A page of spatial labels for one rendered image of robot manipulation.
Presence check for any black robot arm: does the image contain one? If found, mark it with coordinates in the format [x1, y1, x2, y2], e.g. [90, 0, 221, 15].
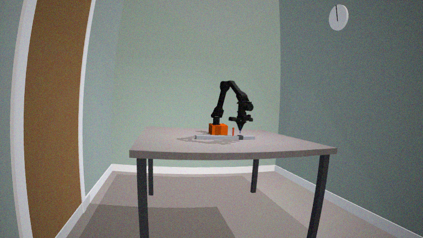
[211, 80, 254, 125]

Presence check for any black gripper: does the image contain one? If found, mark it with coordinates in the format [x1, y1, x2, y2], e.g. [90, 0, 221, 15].
[229, 110, 253, 130]

